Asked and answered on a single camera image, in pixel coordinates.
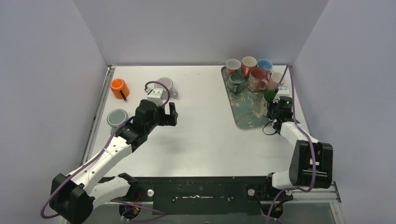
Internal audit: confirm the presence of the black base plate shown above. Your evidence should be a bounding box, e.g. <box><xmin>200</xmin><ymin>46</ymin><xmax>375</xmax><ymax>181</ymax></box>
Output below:
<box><xmin>76</xmin><ymin>175</ymin><xmax>325</xmax><ymax>216</ymax></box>

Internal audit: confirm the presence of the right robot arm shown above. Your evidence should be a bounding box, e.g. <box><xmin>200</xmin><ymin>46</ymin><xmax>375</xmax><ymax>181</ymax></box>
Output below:
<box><xmin>267</xmin><ymin>96</ymin><xmax>333</xmax><ymax>189</ymax></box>

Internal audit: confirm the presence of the grey-blue glazed mug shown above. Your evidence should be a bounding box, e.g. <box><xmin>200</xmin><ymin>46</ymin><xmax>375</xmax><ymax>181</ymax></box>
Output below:
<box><xmin>227</xmin><ymin>72</ymin><xmax>245</xmax><ymax>93</ymax></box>

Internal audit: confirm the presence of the cream speckled mug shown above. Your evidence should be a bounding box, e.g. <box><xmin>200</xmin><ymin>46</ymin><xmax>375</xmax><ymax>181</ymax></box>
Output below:
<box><xmin>260</xmin><ymin>89</ymin><xmax>276</xmax><ymax>117</ymax></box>

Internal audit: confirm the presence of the aluminium rail frame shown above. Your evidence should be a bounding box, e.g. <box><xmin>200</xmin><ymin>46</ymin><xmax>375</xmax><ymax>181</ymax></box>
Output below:
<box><xmin>57</xmin><ymin>65</ymin><xmax>346</xmax><ymax>224</ymax></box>

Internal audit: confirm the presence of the teal floral tray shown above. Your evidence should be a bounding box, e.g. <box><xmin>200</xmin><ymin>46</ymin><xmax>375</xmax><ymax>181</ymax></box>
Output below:
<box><xmin>221</xmin><ymin>66</ymin><xmax>269</xmax><ymax>130</ymax></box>

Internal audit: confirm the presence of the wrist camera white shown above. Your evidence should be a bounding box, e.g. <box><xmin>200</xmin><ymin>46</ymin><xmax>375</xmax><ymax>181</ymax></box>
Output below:
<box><xmin>147</xmin><ymin>88</ymin><xmax>164</xmax><ymax>106</ymax></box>
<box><xmin>274</xmin><ymin>86</ymin><xmax>291</xmax><ymax>99</ymax></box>

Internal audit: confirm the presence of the terracotta pink mug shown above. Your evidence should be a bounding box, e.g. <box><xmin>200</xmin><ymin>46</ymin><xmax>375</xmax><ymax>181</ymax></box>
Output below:
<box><xmin>226</xmin><ymin>59</ymin><xmax>241</xmax><ymax>77</ymax></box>

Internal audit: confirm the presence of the orange mug black handle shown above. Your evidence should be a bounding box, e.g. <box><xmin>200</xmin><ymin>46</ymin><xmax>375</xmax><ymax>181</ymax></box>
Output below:
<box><xmin>110</xmin><ymin>78</ymin><xmax>130</xmax><ymax>101</ymax></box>

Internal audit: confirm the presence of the mauve ribbed mug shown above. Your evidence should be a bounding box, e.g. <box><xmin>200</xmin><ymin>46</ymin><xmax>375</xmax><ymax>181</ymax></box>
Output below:
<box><xmin>155</xmin><ymin>77</ymin><xmax>178</xmax><ymax>100</ymax></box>

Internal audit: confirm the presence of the light pink faceted mug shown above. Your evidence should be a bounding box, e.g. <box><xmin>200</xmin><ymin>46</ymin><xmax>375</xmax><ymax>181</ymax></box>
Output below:
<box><xmin>268</xmin><ymin>72</ymin><xmax>285</xmax><ymax>90</ymax></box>

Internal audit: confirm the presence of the salmon pink mug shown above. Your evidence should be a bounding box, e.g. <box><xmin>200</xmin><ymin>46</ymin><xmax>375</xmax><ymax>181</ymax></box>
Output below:
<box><xmin>241</xmin><ymin>56</ymin><xmax>257</xmax><ymax>78</ymax></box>

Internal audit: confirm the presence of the pink ghost pattern mug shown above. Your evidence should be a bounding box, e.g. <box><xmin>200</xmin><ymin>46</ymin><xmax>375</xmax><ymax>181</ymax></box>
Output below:
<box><xmin>247</xmin><ymin>67</ymin><xmax>269</xmax><ymax>92</ymax></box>

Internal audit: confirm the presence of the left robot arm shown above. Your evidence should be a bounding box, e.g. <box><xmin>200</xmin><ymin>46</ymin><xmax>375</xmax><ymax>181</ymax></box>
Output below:
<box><xmin>45</xmin><ymin>99</ymin><xmax>178</xmax><ymax>224</ymax></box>

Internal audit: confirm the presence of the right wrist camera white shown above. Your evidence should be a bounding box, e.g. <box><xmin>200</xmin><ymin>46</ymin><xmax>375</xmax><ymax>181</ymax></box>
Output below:
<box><xmin>274</xmin><ymin>86</ymin><xmax>291</xmax><ymax>99</ymax></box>

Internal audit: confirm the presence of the light blue mug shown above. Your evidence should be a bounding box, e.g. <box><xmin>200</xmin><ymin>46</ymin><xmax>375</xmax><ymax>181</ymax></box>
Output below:
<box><xmin>257</xmin><ymin>59</ymin><xmax>273</xmax><ymax>71</ymax></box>

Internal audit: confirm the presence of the sage green mug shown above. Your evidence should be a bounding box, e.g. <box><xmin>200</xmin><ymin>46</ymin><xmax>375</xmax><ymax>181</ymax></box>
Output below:
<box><xmin>106</xmin><ymin>109</ymin><xmax>128</xmax><ymax>128</ymax></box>

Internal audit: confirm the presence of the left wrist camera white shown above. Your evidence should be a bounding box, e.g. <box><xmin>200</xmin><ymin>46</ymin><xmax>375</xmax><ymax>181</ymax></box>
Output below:
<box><xmin>147</xmin><ymin>88</ymin><xmax>164</xmax><ymax>106</ymax></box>

